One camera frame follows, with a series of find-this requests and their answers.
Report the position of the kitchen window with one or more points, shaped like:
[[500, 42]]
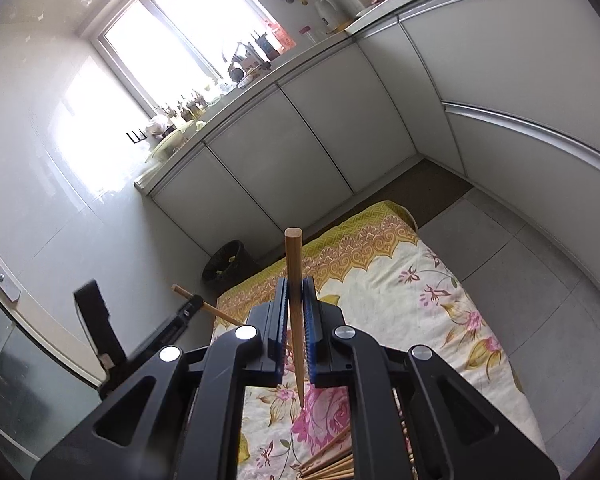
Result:
[[165, 50]]

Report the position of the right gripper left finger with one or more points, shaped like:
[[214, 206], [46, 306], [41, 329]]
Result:
[[251, 355]]

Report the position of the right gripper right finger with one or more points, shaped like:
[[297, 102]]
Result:
[[380, 382]]

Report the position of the white electric kettle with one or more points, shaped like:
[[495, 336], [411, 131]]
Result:
[[329, 15]]

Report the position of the light wooden chopstick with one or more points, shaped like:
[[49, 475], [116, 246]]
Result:
[[293, 247]]

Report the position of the black waste bin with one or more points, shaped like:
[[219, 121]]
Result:
[[224, 268]]

